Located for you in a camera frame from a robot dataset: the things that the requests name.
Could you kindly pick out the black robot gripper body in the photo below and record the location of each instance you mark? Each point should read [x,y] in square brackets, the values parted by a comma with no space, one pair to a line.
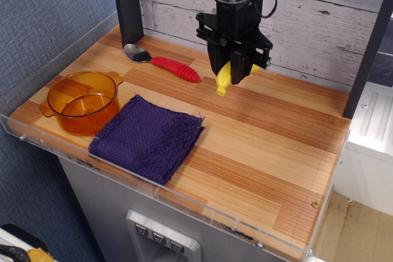
[238,21]

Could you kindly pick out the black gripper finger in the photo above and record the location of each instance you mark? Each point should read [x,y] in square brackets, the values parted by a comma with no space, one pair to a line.
[241,65]
[218,52]

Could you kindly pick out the yellow toy banana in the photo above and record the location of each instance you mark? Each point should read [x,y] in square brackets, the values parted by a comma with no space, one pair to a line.
[223,79]

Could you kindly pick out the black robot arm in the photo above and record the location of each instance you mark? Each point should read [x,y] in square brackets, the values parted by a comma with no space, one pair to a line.
[233,37]

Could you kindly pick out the purple folded towel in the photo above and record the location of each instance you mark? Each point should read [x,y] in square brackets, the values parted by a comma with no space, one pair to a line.
[149,140]

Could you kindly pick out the orange transparent plastic pot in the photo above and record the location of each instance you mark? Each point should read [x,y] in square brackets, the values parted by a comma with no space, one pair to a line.
[83,102]

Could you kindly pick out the brass screw in table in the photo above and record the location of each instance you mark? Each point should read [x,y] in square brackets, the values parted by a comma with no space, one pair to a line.
[315,204]

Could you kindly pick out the white ribbed side unit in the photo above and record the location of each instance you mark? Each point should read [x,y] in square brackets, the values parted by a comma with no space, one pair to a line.
[364,173]

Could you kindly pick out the clear acrylic table guard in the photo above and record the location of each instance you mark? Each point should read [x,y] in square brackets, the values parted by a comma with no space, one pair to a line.
[254,185]

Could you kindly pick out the grey toy fridge cabinet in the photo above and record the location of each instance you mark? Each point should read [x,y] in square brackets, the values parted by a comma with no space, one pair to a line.
[105,201]

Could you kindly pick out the silver dispenser button panel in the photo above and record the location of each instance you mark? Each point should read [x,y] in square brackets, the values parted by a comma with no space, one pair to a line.
[154,241]

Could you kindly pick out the yellow object bottom left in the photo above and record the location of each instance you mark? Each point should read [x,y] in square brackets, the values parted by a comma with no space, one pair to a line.
[39,255]

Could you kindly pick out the red handled metal spoon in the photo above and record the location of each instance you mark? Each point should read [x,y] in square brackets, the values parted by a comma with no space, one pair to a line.
[137,54]

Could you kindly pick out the black left vertical post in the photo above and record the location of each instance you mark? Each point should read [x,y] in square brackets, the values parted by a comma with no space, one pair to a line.
[130,21]

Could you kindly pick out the black vertical post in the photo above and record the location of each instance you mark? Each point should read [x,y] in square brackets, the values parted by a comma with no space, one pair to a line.
[371,50]
[130,21]

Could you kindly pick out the black right vertical post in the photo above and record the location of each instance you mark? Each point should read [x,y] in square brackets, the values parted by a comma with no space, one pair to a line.
[371,50]

